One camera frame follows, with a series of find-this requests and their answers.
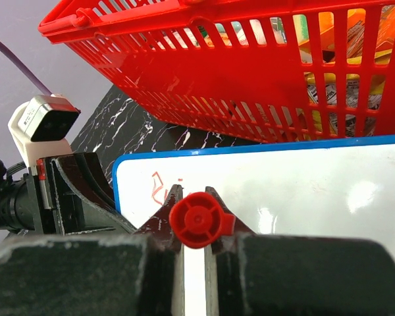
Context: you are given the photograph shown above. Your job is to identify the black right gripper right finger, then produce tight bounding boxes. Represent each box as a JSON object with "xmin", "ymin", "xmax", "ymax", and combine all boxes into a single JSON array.
[{"xmin": 204, "ymin": 186, "xmax": 255, "ymax": 315}]

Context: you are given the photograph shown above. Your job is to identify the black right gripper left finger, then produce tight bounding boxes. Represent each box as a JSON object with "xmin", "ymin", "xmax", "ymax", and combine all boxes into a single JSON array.
[{"xmin": 135, "ymin": 184, "xmax": 185, "ymax": 315}]

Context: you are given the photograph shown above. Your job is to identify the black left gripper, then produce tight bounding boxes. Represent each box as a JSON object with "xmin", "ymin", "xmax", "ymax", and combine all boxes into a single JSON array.
[{"xmin": 26, "ymin": 153, "xmax": 136, "ymax": 234}]

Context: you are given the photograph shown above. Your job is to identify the red capped whiteboard marker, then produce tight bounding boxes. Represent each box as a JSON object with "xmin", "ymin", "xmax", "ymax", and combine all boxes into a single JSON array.
[{"xmin": 169, "ymin": 192, "xmax": 236, "ymax": 249}]

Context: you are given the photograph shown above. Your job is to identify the white whiteboard blue frame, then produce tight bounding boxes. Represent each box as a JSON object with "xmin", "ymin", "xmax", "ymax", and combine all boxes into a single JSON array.
[{"xmin": 113, "ymin": 135, "xmax": 395, "ymax": 315}]

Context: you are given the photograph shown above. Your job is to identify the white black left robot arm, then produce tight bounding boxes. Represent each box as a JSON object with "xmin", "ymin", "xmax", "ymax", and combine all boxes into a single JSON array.
[{"xmin": 0, "ymin": 153, "xmax": 136, "ymax": 235}]

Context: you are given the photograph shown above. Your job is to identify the red plastic shopping basket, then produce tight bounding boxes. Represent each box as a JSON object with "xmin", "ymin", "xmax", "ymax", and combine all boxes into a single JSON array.
[{"xmin": 38, "ymin": 1, "xmax": 395, "ymax": 142}]

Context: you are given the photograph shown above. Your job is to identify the tall orange sponge box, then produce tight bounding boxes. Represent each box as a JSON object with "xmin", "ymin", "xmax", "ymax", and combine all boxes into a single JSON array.
[{"xmin": 293, "ymin": 5, "xmax": 395, "ymax": 63}]

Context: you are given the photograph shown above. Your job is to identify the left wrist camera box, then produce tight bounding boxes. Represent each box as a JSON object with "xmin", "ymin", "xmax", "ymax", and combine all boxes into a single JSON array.
[{"xmin": 8, "ymin": 95, "xmax": 80, "ymax": 168}]

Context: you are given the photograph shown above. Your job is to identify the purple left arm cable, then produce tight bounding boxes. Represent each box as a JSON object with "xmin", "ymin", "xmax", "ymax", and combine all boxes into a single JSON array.
[{"xmin": 0, "ymin": 32, "xmax": 53, "ymax": 97}]

